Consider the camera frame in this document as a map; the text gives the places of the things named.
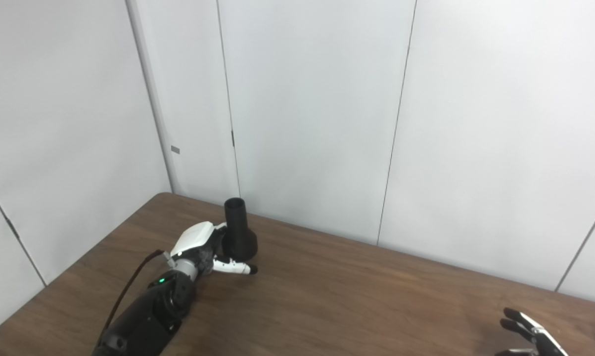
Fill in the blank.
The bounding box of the white and black right hand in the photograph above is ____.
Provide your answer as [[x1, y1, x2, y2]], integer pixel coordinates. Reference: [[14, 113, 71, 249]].
[[495, 308, 570, 356]]

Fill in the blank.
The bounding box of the white and black left hand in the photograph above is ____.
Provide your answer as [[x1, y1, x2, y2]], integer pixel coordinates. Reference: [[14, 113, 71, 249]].
[[168, 221, 258, 283]]

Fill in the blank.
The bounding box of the black funnel-shaped nozzle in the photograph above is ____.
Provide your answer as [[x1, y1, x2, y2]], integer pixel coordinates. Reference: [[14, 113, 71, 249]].
[[224, 198, 258, 262]]

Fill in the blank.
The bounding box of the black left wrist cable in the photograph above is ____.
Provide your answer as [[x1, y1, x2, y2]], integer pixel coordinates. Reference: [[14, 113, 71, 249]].
[[97, 250, 174, 347]]

